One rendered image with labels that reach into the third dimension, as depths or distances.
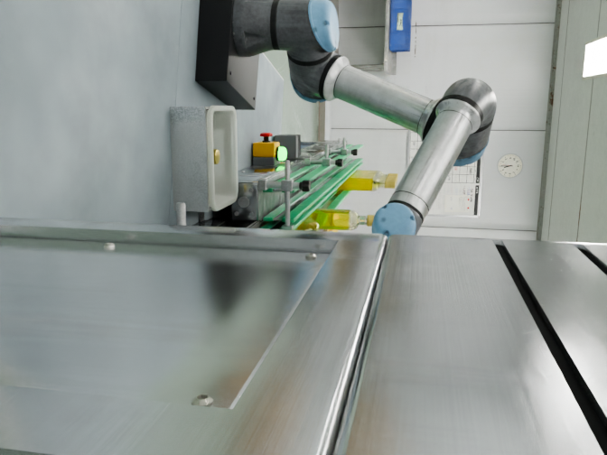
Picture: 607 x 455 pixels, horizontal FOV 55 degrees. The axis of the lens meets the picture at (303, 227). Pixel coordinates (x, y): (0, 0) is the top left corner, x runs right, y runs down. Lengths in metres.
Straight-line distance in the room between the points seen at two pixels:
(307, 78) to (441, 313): 1.21
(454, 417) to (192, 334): 0.16
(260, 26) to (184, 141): 0.34
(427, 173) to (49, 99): 0.65
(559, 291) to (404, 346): 0.14
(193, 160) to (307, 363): 1.02
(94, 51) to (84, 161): 0.18
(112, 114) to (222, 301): 0.72
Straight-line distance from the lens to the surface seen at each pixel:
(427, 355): 0.28
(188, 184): 1.27
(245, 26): 1.43
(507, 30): 7.44
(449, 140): 1.18
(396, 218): 1.04
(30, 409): 0.25
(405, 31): 6.76
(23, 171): 0.86
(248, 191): 1.43
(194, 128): 1.25
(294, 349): 0.28
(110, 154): 1.05
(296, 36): 1.42
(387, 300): 0.35
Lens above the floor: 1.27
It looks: 11 degrees down
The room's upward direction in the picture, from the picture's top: 92 degrees clockwise
